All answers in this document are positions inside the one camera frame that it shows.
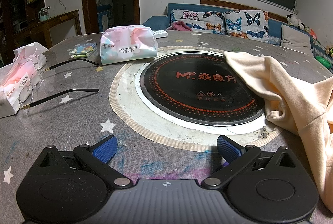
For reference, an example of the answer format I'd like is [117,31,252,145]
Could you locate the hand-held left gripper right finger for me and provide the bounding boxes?
[201,135,297,189]

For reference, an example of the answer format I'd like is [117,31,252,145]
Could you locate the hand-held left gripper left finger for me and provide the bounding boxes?
[36,135,134,188]

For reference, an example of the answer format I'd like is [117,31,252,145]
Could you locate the cream pants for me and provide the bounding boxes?
[223,51,333,214]

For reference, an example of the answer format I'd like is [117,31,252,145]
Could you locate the black-temple eyeglasses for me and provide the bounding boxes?
[19,59,100,111]

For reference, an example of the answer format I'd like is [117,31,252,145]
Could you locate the round black induction cooktop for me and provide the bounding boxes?
[135,53,268,133]

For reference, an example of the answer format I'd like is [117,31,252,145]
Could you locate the small clear box colourful clips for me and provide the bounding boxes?
[70,42,97,59]

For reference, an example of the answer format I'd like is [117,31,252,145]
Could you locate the pastel tissue pack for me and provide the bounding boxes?
[100,25,158,65]

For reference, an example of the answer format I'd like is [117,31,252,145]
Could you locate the opened pink-print tissue pack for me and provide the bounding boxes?
[0,59,43,118]

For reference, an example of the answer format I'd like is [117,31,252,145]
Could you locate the crumpled white plastic bag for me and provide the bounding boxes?
[13,42,49,68]

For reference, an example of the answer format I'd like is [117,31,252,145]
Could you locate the butterfly print cushion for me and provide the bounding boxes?
[170,10,225,34]
[224,10,270,43]

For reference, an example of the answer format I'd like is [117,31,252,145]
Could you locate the grey cushion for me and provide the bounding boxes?
[281,24,314,55]

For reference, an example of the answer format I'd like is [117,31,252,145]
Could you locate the green toy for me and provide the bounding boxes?
[315,56,332,65]

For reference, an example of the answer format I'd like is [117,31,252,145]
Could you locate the pink cloth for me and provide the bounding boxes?
[166,21,194,32]

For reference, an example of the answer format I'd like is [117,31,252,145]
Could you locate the blue sofa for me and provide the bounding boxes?
[143,3,333,63]

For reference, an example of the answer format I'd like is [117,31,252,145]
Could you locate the dark wooden side table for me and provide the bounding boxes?
[13,10,82,49]

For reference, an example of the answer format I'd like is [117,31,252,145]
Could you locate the pink plush toy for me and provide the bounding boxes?
[303,27,318,41]

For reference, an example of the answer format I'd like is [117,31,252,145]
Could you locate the panda plush toy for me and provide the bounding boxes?
[286,14,303,29]

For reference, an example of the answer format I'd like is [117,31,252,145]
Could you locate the pale green kettle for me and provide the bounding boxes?
[38,6,51,21]

